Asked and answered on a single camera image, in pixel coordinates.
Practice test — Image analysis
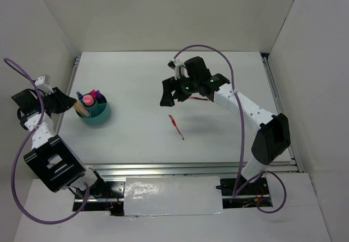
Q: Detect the red clear pen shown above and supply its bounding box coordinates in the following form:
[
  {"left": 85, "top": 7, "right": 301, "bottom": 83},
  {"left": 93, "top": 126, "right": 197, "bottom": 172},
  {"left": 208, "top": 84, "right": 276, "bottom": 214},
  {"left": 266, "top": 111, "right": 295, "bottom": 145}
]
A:
[{"left": 189, "top": 96, "right": 210, "bottom": 101}]

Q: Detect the orange pink highlighter marker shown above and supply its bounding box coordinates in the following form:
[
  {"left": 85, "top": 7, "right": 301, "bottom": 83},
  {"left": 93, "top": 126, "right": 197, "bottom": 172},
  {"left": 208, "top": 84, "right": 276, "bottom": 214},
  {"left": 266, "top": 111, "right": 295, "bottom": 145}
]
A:
[{"left": 73, "top": 101, "right": 89, "bottom": 118}]

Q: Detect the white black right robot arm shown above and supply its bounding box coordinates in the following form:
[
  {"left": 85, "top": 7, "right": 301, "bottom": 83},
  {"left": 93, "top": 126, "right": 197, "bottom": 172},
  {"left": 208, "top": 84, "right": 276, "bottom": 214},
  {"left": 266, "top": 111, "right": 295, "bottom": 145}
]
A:
[{"left": 160, "top": 57, "right": 291, "bottom": 194}]

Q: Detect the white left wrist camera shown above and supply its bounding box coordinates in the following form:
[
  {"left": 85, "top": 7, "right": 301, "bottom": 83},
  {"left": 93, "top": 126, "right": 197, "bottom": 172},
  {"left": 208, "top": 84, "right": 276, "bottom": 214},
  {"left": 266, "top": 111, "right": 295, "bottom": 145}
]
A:
[{"left": 34, "top": 74, "right": 53, "bottom": 94}]

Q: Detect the teal round desk organizer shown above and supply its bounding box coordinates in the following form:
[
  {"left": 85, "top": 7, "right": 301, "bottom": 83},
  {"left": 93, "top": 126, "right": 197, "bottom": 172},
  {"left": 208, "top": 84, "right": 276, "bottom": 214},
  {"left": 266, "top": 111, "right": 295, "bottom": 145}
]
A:
[{"left": 76, "top": 92, "right": 111, "bottom": 126}]

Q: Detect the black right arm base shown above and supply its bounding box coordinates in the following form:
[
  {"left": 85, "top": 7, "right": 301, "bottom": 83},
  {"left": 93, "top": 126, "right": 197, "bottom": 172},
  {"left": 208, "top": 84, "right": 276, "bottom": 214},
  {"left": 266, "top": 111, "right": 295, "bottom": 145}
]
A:
[{"left": 215, "top": 176, "right": 270, "bottom": 198}]

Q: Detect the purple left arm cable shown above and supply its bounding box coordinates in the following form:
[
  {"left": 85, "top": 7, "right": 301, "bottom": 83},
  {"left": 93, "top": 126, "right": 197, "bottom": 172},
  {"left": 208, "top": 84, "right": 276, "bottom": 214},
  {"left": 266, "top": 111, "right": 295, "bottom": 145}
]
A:
[{"left": 3, "top": 58, "right": 91, "bottom": 223}]

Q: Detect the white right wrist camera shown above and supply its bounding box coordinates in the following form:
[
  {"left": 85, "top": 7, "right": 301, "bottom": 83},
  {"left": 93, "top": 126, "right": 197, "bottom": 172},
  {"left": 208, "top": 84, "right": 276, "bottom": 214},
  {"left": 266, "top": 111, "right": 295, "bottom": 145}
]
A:
[{"left": 167, "top": 58, "right": 186, "bottom": 80}]

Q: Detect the pink black highlighter marker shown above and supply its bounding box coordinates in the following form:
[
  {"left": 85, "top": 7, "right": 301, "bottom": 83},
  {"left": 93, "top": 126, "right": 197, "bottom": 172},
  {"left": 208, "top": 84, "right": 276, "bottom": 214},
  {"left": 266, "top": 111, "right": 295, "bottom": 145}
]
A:
[{"left": 90, "top": 90, "right": 96, "bottom": 98}]

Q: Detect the purple black highlighter marker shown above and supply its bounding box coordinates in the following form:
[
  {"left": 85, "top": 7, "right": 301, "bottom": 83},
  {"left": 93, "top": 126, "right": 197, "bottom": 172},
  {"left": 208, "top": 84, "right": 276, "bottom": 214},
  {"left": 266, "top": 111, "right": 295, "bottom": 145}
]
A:
[{"left": 95, "top": 90, "right": 104, "bottom": 103}]

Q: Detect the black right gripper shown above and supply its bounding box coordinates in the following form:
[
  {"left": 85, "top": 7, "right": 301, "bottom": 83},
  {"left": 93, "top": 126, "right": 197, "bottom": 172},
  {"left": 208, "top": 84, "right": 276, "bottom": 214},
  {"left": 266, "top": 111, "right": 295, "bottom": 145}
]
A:
[{"left": 160, "top": 72, "right": 199, "bottom": 106}]

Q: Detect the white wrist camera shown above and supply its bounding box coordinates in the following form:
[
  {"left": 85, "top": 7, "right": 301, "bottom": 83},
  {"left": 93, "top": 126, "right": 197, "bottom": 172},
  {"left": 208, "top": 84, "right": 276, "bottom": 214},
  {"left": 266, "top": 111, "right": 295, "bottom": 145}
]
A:
[
  {"left": 167, "top": 58, "right": 186, "bottom": 80},
  {"left": 34, "top": 74, "right": 53, "bottom": 94}
]

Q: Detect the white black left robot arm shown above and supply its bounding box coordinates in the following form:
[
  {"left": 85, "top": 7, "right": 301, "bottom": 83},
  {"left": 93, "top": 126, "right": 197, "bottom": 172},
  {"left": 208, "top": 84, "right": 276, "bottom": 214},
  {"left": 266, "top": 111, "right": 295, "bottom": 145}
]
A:
[{"left": 11, "top": 87, "right": 108, "bottom": 198}]

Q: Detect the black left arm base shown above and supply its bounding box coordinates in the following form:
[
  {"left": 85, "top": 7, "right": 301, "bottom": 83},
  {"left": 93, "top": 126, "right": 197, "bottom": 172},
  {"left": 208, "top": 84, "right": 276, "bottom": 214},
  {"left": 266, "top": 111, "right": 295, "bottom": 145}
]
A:
[{"left": 89, "top": 171, "right": 125, "bottom": 201}]

